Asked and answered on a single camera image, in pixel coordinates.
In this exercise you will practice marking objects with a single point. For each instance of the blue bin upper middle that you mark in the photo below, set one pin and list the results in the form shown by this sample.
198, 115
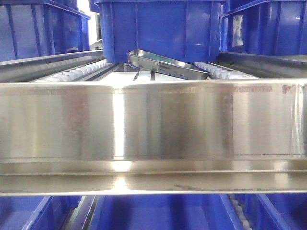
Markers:
185, 30

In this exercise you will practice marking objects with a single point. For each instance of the blue bin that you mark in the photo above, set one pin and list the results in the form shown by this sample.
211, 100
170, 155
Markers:
276, 211
185, 30
35, 28
165, 212
265, 27
35, 212

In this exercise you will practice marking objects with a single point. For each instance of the blue bin lower middle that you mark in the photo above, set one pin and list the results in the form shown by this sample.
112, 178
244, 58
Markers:
165, 212

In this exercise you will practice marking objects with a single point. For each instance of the stainless steel tray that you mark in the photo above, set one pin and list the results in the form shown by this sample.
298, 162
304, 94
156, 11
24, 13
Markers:
164, 65

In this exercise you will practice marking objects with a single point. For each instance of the right white roller track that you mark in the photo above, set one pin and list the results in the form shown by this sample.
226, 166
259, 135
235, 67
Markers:
223, 73

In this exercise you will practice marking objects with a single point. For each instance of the white roller track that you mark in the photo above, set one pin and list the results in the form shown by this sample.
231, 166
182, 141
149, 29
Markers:
223, 73
76, 74

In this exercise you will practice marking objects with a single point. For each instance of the left white roller track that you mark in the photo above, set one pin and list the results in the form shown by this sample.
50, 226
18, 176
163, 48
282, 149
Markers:
76, 74

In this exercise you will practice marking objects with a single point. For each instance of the blue bin upper right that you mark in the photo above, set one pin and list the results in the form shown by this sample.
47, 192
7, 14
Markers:
265, 27

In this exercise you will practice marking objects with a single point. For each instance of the blue bin lower right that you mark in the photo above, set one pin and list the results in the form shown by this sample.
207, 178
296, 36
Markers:
276, 211

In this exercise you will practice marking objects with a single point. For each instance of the blue bin upper left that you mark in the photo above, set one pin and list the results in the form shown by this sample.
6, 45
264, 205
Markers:
35, 28

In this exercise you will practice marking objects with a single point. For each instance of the blue bin lower left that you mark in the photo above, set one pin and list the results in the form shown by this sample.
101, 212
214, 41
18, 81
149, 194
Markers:
35, 212

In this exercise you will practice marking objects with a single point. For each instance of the stainless steel shelf front rail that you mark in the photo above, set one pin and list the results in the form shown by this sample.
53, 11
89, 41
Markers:
206, 136

